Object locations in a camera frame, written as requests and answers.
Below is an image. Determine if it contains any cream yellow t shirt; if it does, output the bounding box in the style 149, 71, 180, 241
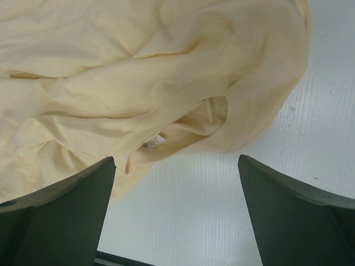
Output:
1, 1, 311, 202

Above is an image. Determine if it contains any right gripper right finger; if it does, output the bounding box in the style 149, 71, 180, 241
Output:
238, 155, 354, 265

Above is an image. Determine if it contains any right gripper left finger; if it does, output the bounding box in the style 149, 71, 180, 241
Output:
1, 157, 115, 265

